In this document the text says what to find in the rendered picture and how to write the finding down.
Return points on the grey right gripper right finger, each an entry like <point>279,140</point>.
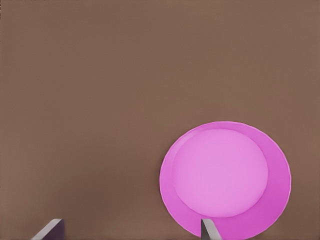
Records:
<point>208,230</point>

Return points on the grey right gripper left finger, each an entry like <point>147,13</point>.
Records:
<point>51,230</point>

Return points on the pink plate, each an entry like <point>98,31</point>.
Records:
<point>220,172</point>

